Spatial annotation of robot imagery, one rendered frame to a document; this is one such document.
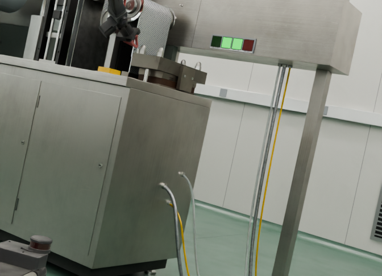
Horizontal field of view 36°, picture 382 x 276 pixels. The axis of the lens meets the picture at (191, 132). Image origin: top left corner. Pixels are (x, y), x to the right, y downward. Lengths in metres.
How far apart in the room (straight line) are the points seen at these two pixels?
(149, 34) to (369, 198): 2.69
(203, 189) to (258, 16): 3.02
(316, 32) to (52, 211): 1.40
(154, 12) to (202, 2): 0.28
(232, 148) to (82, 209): 3.10
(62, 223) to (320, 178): 2.94
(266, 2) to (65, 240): 1.41
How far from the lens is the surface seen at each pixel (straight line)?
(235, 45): 2.87
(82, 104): 2.59
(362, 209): 4.99
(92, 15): 3.14
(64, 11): 3.00
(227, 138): 5.52
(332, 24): 2.70
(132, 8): 2.84
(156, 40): 2.93
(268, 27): 2.82
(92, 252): 2.51
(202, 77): 2.94
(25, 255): 1.88
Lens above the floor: 0.78
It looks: 1 degrees down
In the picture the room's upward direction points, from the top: 12 degrees clockwise
